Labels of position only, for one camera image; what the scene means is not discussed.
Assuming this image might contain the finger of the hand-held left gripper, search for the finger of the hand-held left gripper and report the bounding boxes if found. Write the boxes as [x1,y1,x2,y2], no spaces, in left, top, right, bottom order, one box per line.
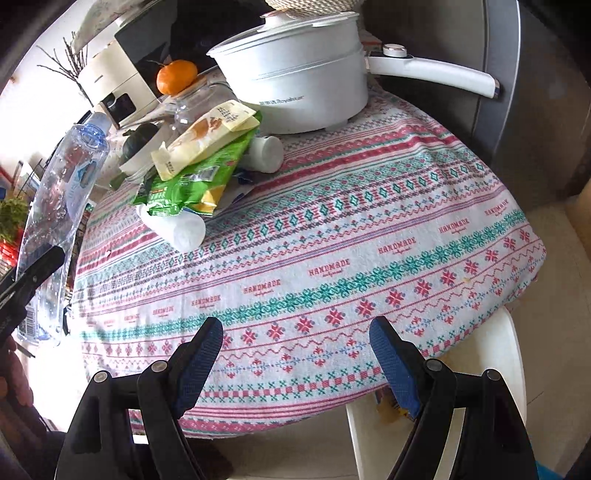
[0,246,66,324]

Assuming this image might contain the clear glass jar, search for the clear glass jar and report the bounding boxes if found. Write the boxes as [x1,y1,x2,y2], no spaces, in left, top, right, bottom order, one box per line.
[172,80,234,137]

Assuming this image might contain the green snack bag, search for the green snack bag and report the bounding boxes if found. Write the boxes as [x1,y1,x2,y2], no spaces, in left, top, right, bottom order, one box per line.
[131,129,257,217]

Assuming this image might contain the cream air fryer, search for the cream air fryer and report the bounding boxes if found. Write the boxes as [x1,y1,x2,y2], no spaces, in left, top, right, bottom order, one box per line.
[78,34,160,130]

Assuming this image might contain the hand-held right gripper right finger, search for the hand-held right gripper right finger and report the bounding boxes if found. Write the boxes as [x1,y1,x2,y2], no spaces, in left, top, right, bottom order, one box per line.
[369,316,539,480]

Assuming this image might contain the small white cup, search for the small white cup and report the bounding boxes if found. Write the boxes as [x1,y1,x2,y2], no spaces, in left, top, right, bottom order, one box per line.
[242,135,284,174]

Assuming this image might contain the green leafy plant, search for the green leafy plant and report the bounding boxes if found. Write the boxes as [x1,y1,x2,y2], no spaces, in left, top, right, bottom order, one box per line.
[0,196,31,245]

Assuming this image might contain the red packets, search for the red packets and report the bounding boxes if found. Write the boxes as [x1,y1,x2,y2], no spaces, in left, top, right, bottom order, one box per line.
[0,240,24,265]

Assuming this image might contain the white plastic bin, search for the white plastic bin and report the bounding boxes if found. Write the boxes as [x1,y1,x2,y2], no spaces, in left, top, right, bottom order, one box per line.
[346,308,527,480]

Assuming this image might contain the green squash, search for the green squash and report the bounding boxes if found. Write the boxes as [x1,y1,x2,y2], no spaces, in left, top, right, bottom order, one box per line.
[121,122,160,160]

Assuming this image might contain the clear plastic water bottle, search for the clear plastic water bottle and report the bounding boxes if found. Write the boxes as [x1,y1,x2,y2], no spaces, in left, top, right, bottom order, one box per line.
[16,112,112,347]

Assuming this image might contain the white bowl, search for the white bowl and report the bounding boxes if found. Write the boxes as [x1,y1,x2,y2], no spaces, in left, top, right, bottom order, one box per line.
[117,138,160,177]

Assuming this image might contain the person's left hand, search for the person's left hand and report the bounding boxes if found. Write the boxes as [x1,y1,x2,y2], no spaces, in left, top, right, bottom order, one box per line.
[0,337,34,408]

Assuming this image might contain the person's left forearm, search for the person's left forearm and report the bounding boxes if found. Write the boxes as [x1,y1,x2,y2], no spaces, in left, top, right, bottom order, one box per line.
[0,401,65,480]

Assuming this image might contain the black wire rack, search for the black wire rack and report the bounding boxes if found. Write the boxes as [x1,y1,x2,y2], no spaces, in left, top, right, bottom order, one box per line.
[0,159,47,282]

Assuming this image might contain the white electric cooking pot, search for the white electric cooking pot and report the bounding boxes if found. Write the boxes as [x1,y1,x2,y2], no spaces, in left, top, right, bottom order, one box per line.
[206,10,502,136]

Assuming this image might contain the cream yellow snack bag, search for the cream yellow snack bag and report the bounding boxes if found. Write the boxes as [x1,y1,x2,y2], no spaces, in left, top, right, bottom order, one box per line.
[151,100,262,182]

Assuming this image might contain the orange fruit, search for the orange fruit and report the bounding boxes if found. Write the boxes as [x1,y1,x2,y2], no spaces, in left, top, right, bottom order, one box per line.
[156,60,198,97]

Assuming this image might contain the dry twigs bundle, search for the dry twigs bundle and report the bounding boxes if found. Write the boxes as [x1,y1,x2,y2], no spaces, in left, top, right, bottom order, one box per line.
[37,37,90,93]

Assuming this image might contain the small plastic bottle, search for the small plastic bottle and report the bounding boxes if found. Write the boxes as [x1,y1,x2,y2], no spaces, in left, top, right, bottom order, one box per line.
[136,204,206,251]

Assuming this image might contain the woven rope basket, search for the woven rope basket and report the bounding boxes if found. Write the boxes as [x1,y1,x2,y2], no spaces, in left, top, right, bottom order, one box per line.
[265,0,365,14]

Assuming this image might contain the floral fabric cover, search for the floral fabric cover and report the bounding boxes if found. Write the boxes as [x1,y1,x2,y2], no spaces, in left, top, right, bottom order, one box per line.
[69,0,134,49]

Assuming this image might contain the grey refrigerator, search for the grey refrigerator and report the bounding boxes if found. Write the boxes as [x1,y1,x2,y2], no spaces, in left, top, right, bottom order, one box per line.
[360,0,591,213]

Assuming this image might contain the black microwave oven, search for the black microwave oven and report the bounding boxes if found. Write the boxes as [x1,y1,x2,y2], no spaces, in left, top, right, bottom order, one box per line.
[113,0,273,75]

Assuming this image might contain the patterned striped tablecloth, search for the patterned striped tablecloth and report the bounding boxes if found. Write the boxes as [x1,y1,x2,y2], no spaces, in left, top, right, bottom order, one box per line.
[69,85,548,437]

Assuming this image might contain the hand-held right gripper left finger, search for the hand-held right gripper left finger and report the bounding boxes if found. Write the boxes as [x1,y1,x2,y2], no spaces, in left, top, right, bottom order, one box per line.
[55,316,225,480]

